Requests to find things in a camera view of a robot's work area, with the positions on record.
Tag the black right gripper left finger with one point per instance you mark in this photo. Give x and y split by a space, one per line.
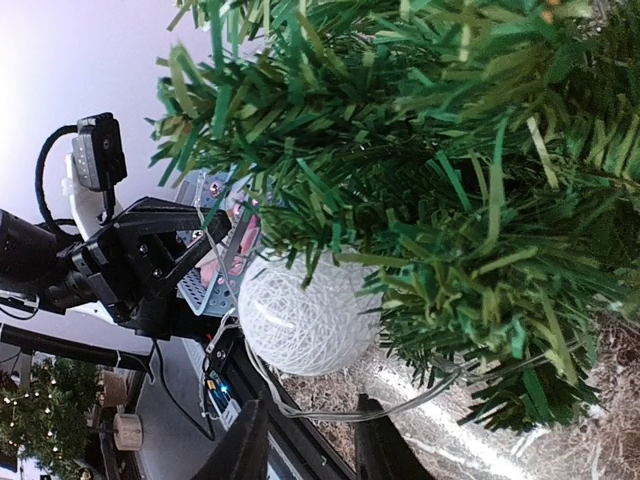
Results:
243 452

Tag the light blue plastic basket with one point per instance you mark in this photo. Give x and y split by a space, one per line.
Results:
212 286

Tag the small green christmas tree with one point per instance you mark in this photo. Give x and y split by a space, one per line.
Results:
482 157

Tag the white ball string lights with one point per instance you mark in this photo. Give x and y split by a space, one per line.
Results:
324 332

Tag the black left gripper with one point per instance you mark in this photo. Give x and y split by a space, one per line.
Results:
129 261

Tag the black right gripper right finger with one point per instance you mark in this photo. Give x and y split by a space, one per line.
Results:
382 453

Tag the pink bauble ornaments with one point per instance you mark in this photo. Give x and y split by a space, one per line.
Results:
230 256

